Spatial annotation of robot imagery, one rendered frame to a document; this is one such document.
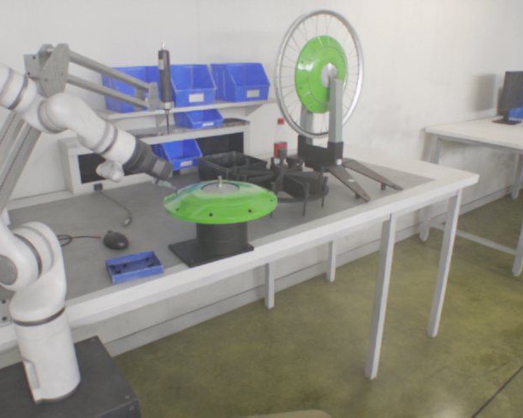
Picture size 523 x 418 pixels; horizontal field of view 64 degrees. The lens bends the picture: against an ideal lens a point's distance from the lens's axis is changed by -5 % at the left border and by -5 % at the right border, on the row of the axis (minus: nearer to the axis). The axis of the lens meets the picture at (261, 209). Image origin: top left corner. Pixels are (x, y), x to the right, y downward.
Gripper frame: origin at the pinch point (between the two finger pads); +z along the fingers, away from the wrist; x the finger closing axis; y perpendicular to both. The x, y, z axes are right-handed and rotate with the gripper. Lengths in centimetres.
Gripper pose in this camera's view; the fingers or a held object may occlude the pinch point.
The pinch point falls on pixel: (176, 189)
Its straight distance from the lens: 111.7
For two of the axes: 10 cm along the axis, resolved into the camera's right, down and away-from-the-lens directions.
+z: 5.7, 3.4, 7.5
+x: -7.1, -2.4, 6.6
